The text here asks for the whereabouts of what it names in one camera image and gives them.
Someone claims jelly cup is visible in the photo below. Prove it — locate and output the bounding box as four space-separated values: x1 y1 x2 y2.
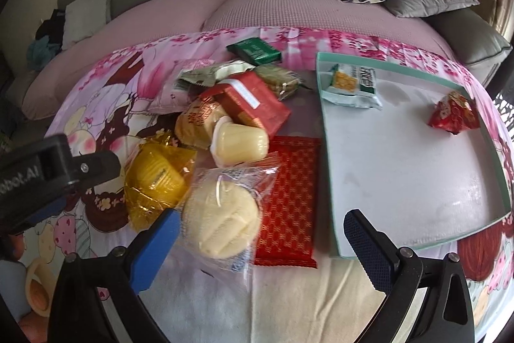
209 116 269 168

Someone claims light grey pillow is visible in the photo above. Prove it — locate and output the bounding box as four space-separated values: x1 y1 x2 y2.
60 0 111 50

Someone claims red packet with white stripe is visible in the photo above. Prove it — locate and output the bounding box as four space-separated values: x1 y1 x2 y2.
201 70 292 139

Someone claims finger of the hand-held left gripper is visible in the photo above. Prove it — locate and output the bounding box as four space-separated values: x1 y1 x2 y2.
71 150 122 189
12 197 67 234

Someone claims yellow cake packet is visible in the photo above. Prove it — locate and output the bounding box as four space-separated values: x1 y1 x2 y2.
124 130 197 231

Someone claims white green snack packet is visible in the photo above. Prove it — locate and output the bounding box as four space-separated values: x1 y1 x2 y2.
173 61 252 92

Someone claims golden bread packet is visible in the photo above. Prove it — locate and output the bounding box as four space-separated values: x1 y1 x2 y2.
174 98 229 149

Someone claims red patterned wafer packet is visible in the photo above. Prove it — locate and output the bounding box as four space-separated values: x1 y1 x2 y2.
254 136 322 269

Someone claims teal box tray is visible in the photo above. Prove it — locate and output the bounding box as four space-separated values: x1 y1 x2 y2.
315 51 514 259

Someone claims dark clothes pile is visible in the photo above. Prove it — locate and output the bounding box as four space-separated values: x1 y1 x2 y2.
26 9 67 70

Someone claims clear cream cake packet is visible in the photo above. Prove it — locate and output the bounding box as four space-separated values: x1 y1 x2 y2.
177 152 279 283

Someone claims printed pink blanket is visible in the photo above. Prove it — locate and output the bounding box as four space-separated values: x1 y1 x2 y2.
0 25 514 343

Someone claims white cracker packet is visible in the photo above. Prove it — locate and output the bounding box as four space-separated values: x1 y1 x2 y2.
319 63 383 111

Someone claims clear cookie packet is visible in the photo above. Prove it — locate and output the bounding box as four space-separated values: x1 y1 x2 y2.
253 64 302 100

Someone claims small red snack packet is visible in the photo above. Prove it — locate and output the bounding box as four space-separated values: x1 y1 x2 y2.
428 91 480 135

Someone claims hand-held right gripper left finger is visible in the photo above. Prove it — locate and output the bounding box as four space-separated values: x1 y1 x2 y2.
48 208 181 343

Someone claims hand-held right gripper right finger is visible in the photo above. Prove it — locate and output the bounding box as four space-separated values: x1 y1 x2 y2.
343 208 476 343

